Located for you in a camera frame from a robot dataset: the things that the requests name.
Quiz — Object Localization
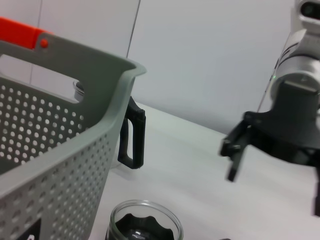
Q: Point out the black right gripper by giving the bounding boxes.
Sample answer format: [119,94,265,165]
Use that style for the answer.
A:
[219,79,320,217]

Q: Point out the glass teacup with black base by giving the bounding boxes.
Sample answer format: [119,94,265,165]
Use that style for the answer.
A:
[104,199,185,240]

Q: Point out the grey perforated storage bin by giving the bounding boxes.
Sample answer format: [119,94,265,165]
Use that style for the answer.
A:
[0,32,147,240]

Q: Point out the glass carafe with black handle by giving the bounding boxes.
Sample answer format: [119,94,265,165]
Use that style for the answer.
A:
[72,79,146,173]

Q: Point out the orange bin carry handle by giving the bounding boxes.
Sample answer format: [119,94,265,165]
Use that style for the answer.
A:
[0,16,55,50]

